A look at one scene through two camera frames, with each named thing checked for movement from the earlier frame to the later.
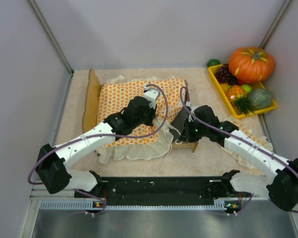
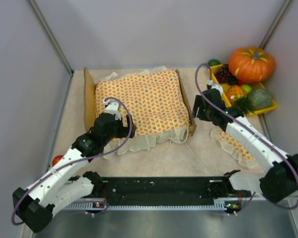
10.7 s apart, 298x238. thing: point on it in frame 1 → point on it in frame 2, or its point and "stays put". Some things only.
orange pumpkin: (251, 64) stays put
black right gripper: (184, 128) → (199, 109)
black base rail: (158, 191) stays put
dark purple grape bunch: (223, 75) stays put
